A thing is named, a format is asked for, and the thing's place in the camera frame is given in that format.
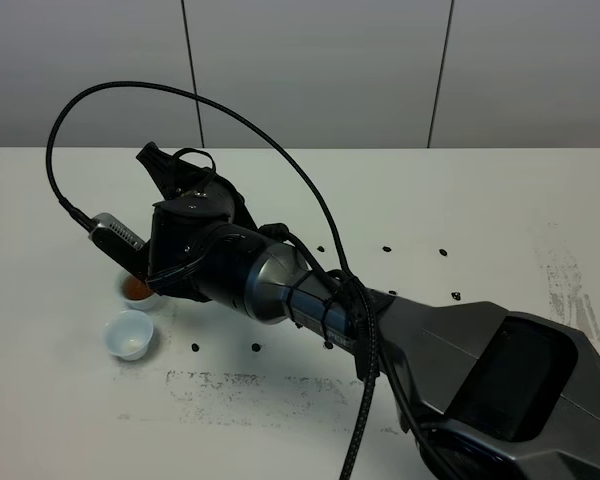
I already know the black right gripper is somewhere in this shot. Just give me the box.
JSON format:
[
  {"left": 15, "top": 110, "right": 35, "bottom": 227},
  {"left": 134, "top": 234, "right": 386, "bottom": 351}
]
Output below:
[{"left": 136, "top": 142, "right": 256, "bottom": 280}]

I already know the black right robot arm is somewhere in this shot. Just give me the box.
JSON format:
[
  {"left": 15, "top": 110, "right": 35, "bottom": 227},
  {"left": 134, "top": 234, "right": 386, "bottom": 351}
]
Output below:
[{"left": 138, "top": 144, "right": 600, "bottom": 479}]

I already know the far light blue teacup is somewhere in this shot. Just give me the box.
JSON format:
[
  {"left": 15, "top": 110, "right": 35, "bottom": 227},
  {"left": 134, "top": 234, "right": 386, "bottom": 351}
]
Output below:
[{"left": 116, "top": 271, "right": 161, "bottom": 311}]

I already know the light blue teacup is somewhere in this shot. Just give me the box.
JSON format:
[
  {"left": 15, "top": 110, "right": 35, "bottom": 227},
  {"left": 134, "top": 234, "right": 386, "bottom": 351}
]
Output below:
[
  {"left": 116, "top": 271, "right": 161, "bottom": 311},
  {"left": 103, "top": 310, "right": 154, "bottom": 361}
]

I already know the near light blue teacup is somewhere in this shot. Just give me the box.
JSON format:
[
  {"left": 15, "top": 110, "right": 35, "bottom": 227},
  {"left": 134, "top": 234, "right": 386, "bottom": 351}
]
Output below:
[{"left": 103, "top": 310, "right": 154, "bottom": 361}]

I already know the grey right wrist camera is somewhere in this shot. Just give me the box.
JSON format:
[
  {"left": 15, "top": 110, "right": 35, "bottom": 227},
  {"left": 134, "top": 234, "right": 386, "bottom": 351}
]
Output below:
[{"left": 89, "top": 213, "right": 149, "bottom": 281}]

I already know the black braided right cable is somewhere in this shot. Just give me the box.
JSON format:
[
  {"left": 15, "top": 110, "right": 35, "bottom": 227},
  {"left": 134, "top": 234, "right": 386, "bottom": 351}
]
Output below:
[{"left": 45, "top": 81, "right": 386, "bottom": 480}]

